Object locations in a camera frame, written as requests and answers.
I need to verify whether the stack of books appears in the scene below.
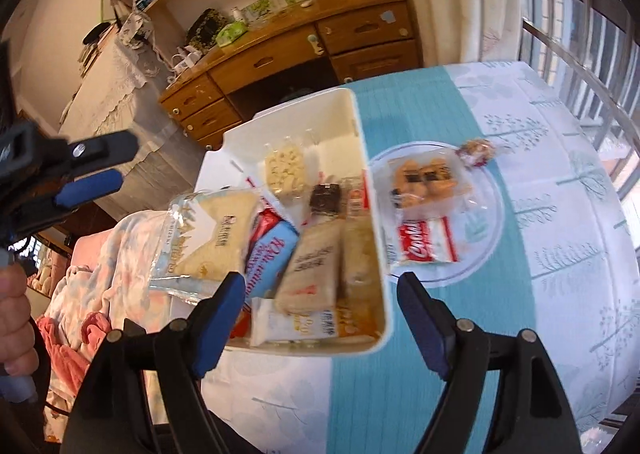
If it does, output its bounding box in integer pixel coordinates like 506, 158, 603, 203
80, 24, 118, 74

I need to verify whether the floral cloth bag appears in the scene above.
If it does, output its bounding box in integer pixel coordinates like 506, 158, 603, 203
117, 11, 153, 47

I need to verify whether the window with metal guard bars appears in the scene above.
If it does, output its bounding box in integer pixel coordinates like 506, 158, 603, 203
520, 0, 640, 215

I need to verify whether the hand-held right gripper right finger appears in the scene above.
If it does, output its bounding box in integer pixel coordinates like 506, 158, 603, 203
396, 271, 583, 454

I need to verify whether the person's left hand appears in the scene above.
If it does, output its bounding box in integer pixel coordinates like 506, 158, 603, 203
0, 264, 41, 376

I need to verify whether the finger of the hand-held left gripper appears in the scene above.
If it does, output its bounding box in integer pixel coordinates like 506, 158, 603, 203
10, 169, 124, 237
60, 130, 141, 179

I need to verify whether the green tissue pack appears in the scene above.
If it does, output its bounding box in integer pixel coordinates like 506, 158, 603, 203
215, 21, 249, 47

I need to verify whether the brownie packet with red edge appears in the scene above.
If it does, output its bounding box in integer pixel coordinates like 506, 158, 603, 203
307, 181, 371, 229

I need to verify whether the wooden desk with drawers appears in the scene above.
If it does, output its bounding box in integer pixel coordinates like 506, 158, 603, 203
159, 0, 426, 149

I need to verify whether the floral pastel blanket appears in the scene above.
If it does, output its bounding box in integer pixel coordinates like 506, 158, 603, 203
47, 211, 201, 355

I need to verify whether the black floral pencil case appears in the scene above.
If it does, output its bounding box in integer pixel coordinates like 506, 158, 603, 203
185, 8, 228, 52

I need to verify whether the person's dark clothing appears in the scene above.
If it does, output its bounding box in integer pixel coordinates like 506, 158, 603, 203
145, 404, 341, 454

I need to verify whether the white lace cloth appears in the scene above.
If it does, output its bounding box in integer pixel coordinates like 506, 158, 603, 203
59, 36, 201, 215

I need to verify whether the triangular sandwich packet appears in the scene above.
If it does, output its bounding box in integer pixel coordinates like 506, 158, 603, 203
150, 189, 263, 295

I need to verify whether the clear biscuit packet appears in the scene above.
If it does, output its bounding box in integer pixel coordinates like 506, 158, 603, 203
387, 151, 476, 212

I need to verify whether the blue white snack packet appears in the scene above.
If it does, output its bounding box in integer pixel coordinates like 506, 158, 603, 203
245, 221, 301, 299

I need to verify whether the white power strip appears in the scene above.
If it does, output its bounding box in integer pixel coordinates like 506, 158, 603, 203
172, 46, 206, 72

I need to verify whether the beige plush toy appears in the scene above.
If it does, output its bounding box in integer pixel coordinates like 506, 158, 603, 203
27, 254, 66, 295

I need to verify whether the small nut packet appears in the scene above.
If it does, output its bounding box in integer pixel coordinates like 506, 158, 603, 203
457, 138, 501, 169

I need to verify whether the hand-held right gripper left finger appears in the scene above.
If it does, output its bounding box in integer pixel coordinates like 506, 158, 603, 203
60, 271, 247, 454

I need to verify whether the white plastic storage box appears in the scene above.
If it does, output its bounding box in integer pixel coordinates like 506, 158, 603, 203
192, 88, 396, 357

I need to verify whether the pink fleece blanket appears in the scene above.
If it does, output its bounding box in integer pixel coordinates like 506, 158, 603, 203
32, 311, 113, 405

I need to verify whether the red white cookie packet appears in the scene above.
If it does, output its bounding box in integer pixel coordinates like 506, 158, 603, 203
395, 216, 458, 267

